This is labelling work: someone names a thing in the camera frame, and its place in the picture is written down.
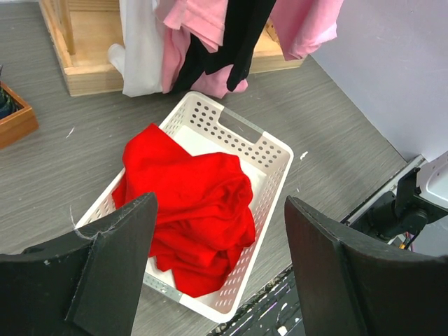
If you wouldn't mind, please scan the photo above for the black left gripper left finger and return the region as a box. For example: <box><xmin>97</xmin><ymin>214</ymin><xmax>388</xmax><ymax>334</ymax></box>
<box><xmin>1</xmin><ymin>193</ymin><xmax>158</xmax><ymax>335</ymax></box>

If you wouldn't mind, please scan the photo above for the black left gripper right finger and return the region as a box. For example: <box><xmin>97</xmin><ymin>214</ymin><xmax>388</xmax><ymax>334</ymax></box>
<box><xmin>284</xmin><ymin>196</ymin><xmax>447</xmax><ymax>335</ymax></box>

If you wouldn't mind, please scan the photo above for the red t shirt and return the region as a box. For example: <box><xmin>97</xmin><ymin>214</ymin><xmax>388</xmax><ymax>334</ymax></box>
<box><xmin>113</xmin><ymin>124</ymin><xmax>256</xmax><ymax>298</ymax></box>

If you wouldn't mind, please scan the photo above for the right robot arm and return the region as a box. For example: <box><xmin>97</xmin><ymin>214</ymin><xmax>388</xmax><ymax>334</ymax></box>
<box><xmin>366</xmin><ymin>168</ymin><xmax>431</xmax><ymax>241</ymax></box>

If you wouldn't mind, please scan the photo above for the white t shirt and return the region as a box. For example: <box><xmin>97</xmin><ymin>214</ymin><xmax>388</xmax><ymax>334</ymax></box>
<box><xmin>108</xmin><ymin>0</ymin><xmax>163</xmax><ymax>97</ymax></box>

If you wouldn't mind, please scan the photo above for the black t shirt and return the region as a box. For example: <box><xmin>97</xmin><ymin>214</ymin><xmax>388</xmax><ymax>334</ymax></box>
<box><xmin>171</xmin><ymin>1</ymin><xmax>275</xmax><ymax>98</ymax></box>

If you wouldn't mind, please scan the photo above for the light pink t shirt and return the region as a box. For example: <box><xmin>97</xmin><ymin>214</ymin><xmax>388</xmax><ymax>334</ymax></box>
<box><xmin>154</xmin><ymin>1</ymin><xmax>228</xmax><ymax>93</ymax></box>

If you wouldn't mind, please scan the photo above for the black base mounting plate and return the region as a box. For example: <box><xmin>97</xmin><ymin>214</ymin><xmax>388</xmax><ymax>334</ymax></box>
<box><xmin>209</xmin><ymin>266</ymin><xmax>305</xmax><ymax>336</ymax></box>

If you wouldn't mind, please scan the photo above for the wooden compartment tray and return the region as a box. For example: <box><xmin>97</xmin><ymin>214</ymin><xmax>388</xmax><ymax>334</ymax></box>
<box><xmin>1</xmin><ymin>82</ymin><xmax>39</xmax><ymax>149</ymax></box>

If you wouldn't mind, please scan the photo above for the white perforated plastic basket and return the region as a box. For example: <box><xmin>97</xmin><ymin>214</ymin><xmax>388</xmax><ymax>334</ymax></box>
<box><xmin>77</xmin><ymin>92</ymin><xmax>293</xmax><ymax>323</ymax></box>

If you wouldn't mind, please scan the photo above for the rolled dark patterned sock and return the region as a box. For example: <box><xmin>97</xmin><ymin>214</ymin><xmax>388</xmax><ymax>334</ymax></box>
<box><xmin>0</xmin><ymin>81</ymin><xmax>22</xmax><ymax>119</ymax></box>

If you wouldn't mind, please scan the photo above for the wooden clothes rack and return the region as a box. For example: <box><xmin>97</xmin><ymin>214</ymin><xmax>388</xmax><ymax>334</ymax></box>
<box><xmin>40</xmin><ymin>1</ymin><xmax>297</xmax><ymax>96</ymax></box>

